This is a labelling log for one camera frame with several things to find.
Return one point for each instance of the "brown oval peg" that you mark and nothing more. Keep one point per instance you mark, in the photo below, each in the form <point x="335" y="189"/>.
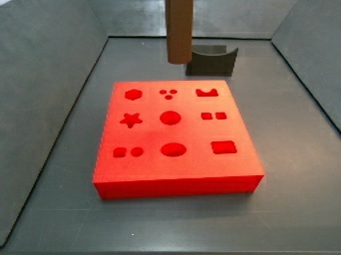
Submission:
<point x="179" y="22"/>

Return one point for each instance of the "red shape sorter block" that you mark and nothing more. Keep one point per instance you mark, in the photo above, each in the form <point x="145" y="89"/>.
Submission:
<point x="174" y="141"/>

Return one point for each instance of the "black curved holder bracket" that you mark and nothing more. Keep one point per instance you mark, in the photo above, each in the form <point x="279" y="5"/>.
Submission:
<point x="211" y="60"/>

